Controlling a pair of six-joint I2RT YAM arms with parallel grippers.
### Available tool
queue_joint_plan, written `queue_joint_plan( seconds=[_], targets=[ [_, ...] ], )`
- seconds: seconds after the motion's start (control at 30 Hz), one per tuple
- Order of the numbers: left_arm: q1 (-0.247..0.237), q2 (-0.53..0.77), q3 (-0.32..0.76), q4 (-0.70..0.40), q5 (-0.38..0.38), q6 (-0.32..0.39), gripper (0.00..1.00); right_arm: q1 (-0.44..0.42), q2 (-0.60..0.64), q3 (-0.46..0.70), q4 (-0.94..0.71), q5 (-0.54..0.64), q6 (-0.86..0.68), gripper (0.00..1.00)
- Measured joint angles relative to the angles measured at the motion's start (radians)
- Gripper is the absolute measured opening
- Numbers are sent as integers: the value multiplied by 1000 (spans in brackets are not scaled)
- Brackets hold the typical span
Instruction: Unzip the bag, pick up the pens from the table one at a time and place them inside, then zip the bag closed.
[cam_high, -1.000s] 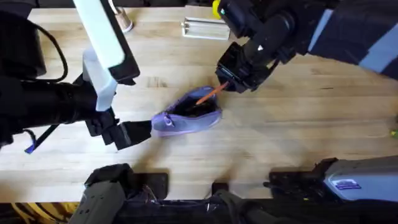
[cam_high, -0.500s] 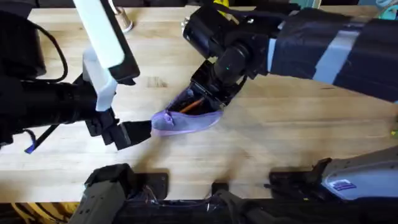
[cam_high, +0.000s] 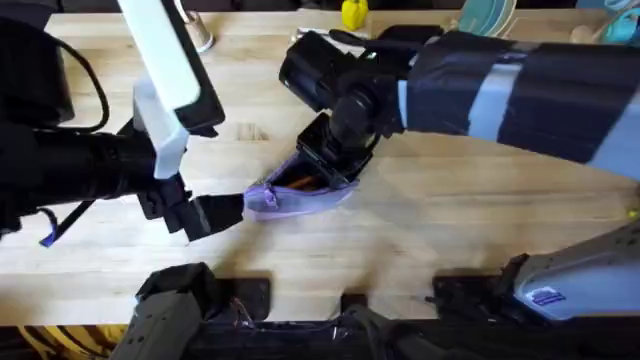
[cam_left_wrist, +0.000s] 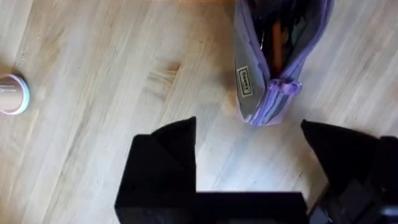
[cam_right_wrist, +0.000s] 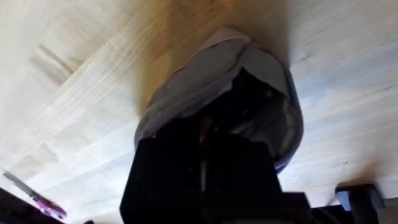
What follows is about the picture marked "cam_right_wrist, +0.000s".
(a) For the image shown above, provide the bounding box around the black rail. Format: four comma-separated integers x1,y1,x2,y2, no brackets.
0,187,65,224

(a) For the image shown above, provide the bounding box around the black and blue block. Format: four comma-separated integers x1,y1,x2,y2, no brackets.
334,183,386,224

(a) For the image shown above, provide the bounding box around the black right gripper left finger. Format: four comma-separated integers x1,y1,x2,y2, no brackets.
119,119,205,224

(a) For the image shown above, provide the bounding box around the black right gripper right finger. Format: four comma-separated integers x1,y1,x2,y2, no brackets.
202,123,284,224

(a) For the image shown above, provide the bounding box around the purple and grey zip bag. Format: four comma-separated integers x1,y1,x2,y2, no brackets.
134,26,304,174

